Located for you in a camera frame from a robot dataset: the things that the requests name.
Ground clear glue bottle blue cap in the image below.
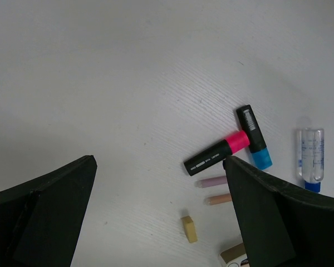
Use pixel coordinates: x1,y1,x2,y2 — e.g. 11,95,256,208
296,128,325,193

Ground pink cap black highlighter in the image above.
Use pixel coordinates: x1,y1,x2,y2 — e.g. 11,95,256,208
183,131,250,176

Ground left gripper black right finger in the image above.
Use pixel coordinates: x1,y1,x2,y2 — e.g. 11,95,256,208
223,156,334,266

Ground small yellow eraser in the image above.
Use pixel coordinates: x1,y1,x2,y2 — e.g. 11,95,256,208
181,216,198,243

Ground orange pastel pen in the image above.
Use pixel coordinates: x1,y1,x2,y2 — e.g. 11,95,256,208
204,193,232,206

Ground purple pastel pen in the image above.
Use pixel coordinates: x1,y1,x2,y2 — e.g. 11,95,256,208
195,176,227,188

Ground blue cap black highlighter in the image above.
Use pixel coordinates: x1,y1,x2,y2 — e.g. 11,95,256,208
236,105,273,170

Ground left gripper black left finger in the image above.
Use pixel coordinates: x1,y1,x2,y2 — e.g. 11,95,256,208
0,155,97,266

